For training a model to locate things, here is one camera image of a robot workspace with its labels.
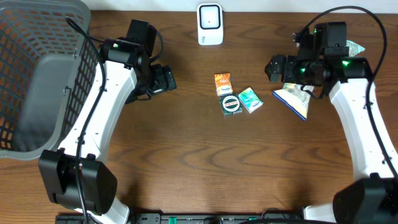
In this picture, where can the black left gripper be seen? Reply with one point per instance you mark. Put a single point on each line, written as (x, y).
(168, 80)

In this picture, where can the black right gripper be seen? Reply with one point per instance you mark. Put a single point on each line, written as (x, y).
(285, 73)

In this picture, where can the white snack bag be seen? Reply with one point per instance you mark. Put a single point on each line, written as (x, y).
(295, 97)

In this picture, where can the teal Kleenex tissue pack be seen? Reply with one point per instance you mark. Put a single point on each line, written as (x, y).
(250, 100)

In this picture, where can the orange Kleenex tissue pack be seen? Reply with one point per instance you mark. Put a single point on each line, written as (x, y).
(223, 84)

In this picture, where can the green Zam-Buk box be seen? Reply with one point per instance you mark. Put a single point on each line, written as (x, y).
(230, 105)

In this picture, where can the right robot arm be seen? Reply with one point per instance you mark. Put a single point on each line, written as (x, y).
(323, 60)

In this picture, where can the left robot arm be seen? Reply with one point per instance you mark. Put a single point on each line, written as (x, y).
(75, 175)

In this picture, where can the white barcode scanner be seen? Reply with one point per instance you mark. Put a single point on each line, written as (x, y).
(210, 24)

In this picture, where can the grey plastic basket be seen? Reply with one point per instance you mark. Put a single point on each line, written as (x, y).
(47, 71)

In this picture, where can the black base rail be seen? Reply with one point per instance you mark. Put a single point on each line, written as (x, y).
(156, 218)

